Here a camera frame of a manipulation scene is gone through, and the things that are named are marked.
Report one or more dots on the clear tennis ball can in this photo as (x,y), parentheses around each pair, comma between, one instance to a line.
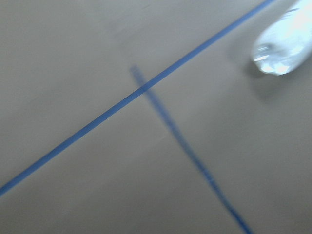
(287,43)

